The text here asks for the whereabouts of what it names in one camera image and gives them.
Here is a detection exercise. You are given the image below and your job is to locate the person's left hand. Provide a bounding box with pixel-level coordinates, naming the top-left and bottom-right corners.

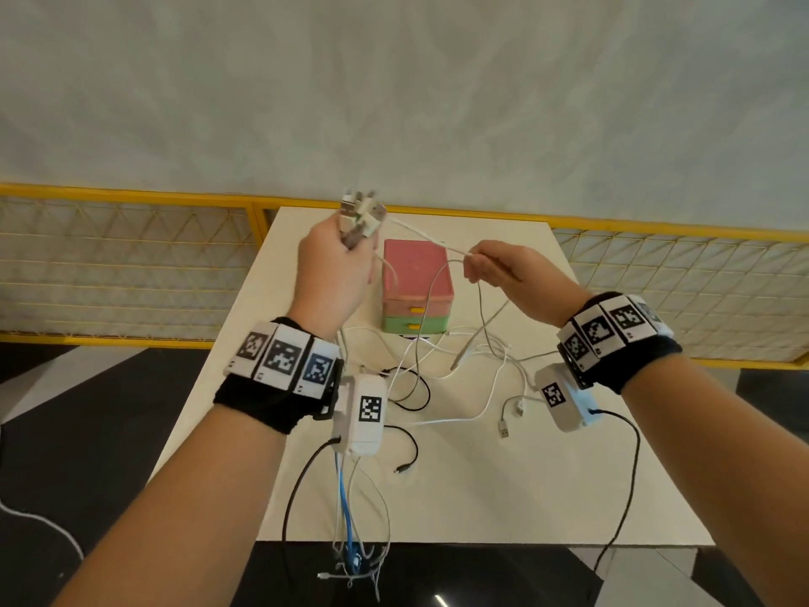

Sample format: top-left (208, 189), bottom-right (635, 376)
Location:
top-left (287, 211), bottom-right (380, 342)

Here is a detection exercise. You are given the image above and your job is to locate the person's right hand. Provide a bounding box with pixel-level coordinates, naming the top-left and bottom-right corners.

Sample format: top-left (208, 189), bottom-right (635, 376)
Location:
top-left (463, 240), bottom-right (598, 329)

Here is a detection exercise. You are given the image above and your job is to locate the bundle of white cable plugs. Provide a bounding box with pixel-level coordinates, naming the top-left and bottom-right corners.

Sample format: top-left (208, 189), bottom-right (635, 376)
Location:
top-left (338, 189), bottom-right (388, 250)

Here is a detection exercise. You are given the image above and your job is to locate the white charging cable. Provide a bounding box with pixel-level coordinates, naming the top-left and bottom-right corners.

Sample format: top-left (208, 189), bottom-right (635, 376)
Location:
top-left (384, 216), bottom-right (514, 373)
top-left (404, 347), bottom-right (544, 440)
top-left (386, 249), bottom-right (471, 405)

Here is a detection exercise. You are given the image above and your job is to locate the person's right forearm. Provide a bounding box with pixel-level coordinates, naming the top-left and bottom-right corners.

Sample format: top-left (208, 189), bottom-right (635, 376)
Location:
top-left (622, 354), bottom-right (809, 607)

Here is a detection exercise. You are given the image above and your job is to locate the person's left forearm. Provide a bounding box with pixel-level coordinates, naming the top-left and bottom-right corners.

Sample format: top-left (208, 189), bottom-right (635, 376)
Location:
top-left (54, 404), bottom-right (285, 607)

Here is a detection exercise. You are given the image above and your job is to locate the pink and green drawer box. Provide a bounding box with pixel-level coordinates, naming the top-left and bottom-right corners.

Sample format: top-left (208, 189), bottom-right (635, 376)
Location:
top-left (381, 239), bottom-right (455, 336)

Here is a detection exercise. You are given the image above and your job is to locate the black wristband with marker tags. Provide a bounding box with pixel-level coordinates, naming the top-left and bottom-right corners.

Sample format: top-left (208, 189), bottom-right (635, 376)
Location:
top-left (556, 292), bottom-right (683, 395)
top-left (214, 317), bottom-right (345, 435)

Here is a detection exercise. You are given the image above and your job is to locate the yellow mesh fence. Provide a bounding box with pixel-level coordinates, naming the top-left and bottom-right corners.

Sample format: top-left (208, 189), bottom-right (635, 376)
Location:
top-left (0, 183), bottom-right (809, 370)

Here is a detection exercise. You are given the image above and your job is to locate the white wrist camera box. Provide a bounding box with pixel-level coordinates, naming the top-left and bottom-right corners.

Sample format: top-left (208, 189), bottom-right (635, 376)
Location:
top-left (535, 363), bottom-right (600, 433)
top-left (333, 373), bottom-right (388, 457)

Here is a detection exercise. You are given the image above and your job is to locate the black charging cable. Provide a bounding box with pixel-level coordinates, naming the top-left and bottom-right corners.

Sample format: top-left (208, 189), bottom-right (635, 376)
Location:
top-left (379, 366), bottom-right (432, 476)

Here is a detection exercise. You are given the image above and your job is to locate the black camera cable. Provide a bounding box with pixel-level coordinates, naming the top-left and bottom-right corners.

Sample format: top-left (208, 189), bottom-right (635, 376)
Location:
top-left (281, 436), bottom-right (342, 563)
top-left (584, 409), bottom-right (641, 601)

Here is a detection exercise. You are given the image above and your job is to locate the blue cable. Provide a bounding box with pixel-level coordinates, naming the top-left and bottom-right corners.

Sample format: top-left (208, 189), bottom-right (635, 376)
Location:
top-left (334, 451), bottom-right (374, 576)

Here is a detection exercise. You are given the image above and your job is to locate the thin white cable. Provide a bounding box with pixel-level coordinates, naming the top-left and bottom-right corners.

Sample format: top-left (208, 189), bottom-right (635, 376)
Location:
top-left (332, 455), bottom-right (393, 591)

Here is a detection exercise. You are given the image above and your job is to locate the white floor cable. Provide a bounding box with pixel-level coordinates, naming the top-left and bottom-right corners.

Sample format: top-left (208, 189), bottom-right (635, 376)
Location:
top-left (0, 499), bottom-right (85, 560)

